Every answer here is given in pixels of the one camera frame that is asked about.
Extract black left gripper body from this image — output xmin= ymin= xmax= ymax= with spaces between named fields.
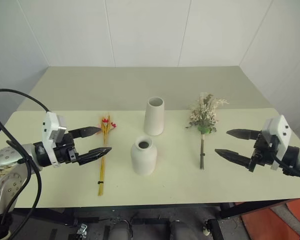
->
xmin=52 ymin=132 xmax=80 ymax=166

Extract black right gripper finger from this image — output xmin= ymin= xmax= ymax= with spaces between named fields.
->
xmin=214 ymin=148 xmax=253 ymax=171
xmin=225 ymin=128 xmax=262 ymax=141

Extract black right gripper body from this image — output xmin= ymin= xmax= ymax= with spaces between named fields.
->
xmin=249 ymin=133 xmax=276 ymax=173

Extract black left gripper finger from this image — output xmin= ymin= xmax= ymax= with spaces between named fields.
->
xmin=73 ymin=126 xmax=102 ymax=139
xmin=77 ymin=146 xmax=113 ymax=166

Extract yellow stems red berries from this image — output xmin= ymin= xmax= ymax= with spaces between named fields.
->
xmin=96 ymin=113 xmax=118 ymax=197

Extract round-shouldered white bottle vase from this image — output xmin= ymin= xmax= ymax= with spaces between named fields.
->
xmin=130 ymin=135 xmax=158 ymax=177

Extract tall tapered white vase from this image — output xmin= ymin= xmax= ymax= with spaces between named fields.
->
xmin=143 ymin=96 xmax=165 ymax=137

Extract green and white bouquet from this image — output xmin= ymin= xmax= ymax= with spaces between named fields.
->
xmin=185 ymin=92 xmax=230 ymax=171

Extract orange floor mat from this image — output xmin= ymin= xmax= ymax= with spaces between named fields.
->
xmin=239 ymin=198 xmax=300 ymax=240

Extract table caster wheel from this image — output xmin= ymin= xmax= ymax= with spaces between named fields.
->
xmin=201 ymin=218 xmax=211 ymax=236
xmin=75 ymin=223 xmax=89 ymax=237

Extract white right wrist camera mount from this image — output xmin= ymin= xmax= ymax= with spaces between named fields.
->
xmin=260 ymin=114 xmax=291 ymax=171

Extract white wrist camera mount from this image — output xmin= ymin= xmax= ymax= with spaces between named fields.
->
xmin=260 ymin=114 xmax=291 ymax=171
xmin=41 ymin=111 xmax=67 ymax=169

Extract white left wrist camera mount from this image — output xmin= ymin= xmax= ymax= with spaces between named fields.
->
xmin=41 ymin=111 xmax=67 ymax=169

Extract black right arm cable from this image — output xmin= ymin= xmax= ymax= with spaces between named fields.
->
xmin=274 ymin=154 xmax=300 ymax=181

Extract black table frame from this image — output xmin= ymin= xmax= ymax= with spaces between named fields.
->
xmin=9 ymin=199 xmax=299 ymax=240

